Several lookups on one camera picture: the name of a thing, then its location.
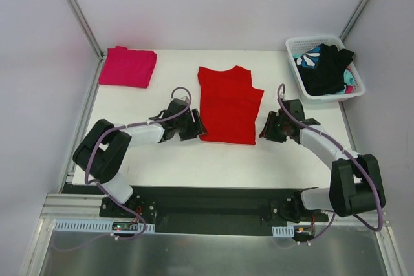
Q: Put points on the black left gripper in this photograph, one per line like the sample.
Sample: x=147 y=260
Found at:
x=191 y=124

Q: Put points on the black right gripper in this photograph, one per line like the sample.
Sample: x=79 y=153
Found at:
x=275 y=128

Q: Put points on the red t shirt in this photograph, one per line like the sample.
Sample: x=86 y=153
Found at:
x=229 y=105

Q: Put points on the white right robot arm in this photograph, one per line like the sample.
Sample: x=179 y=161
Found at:
x=355 y=184

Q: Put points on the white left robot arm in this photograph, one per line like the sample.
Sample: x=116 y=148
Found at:
x=101 y=153

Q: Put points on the black t shirt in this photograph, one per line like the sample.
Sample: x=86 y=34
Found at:
x=326 y=69

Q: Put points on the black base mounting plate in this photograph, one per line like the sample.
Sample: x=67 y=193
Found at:
x=212 y=211

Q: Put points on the folded magenta t shirt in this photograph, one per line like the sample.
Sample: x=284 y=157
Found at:
x=128 y=68

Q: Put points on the right white cable duct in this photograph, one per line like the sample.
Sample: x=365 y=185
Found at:
x=283 y=231

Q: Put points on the white cable duct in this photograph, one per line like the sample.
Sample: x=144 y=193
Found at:
x=102 y=226
x=283 y=231

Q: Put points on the aluminium rail right side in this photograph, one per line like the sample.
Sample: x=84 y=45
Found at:
x=371 y=217

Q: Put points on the aluminium rail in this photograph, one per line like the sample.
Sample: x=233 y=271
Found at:
x=371 y=217
x=71 y=206

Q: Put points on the right aluminium frame post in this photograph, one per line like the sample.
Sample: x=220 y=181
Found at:
x=353 y=19

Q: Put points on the aluminium frame post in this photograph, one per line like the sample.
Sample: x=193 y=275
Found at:
x=353 y=19
x=85 y=27

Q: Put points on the aluminium rail left side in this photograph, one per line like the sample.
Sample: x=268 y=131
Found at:
x=71 y=206

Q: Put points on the left white cable duct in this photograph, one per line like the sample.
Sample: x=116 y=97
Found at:
x=102 y=226

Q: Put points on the left aluminium frame post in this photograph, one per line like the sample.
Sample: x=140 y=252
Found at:
x=85 y=27

